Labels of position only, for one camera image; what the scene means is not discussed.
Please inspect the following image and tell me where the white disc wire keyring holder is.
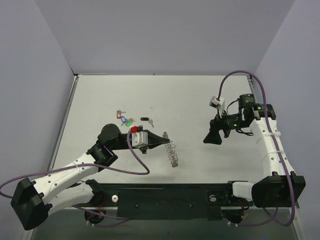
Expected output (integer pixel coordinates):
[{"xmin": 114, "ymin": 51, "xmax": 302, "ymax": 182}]
[{"xmin": 162, "ymin": 131, "xmax": 179, "ymax": 168}]

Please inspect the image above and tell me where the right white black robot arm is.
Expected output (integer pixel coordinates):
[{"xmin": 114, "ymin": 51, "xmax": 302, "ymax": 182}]
[{"xmin": 203, "ymin": 93, "xmax": 306, "ymax": 208}]

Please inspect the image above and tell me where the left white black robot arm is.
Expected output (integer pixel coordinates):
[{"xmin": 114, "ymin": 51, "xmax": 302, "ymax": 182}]
[{"xmin": 10, "ymin": 123, "xmax": 170, "ymax": 231}]

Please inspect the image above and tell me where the black tag silver key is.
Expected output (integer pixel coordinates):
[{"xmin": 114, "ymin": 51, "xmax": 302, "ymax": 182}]
[{"xmin": 140, "ymin": 117, "xmax": 154, "ymax": 128}]

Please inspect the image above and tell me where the green key tag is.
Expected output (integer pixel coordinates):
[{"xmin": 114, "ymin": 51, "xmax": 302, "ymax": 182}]
[{"xmin": 125, "ymin": 118, "xmax": 136, "ymax": 127}]

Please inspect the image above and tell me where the blue key tag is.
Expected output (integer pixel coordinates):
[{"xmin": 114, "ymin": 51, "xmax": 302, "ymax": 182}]
[{"xmin": 120, "ymin": 116, "xmax": 128, "ymax": 126}]

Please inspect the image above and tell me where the red tag key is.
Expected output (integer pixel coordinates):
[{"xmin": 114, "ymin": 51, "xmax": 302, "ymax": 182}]
[{"xmin": 116, "ymin": 109, "xmax": 126, "ymax": 119}]

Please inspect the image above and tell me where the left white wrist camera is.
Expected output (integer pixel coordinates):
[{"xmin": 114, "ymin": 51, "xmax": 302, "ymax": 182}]
[{"xmin": 130, "ymin": 126, "xmax": 146, "ymax": 148}]

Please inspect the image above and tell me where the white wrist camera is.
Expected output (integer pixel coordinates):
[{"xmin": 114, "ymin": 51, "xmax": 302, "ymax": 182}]
[
  {"xmin": 209, "ymin": 96, "xmax": 225, "ymax": 118},
  {"xmin": 130, "ymin": 126, "xmax": 146, "ymax": 148}
]

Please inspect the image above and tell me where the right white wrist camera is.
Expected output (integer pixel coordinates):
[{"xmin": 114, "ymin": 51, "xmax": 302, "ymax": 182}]
[{"xmin": 209, "ymin": 96, "xmax": 225, "ymax": 118}]

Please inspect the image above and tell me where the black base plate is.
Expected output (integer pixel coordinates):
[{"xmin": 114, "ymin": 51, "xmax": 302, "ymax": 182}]
[{"xmin": 80, "ymin": 183, "xmax": 253, "ymax": 220}]

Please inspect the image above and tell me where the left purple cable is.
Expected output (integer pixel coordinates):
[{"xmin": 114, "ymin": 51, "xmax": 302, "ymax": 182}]
[{"xmin": 0, "ymin": 129, "xmax": 151, "ymax": 228}]

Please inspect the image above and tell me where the purple cable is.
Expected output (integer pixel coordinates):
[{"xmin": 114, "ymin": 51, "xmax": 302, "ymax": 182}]
[
  {"xmin": 217, "ymin": 69, "xmax": 297, "ymax": 227},
  {"xmin": 0, "ymin": 129, "xmax": 151, "ymax": 228}
]

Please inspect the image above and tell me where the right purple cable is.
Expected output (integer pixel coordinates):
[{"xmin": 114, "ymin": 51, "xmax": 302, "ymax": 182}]
[{"xmin": 217, "ymin": 69, "xmax": 297, "ymax": 227}]

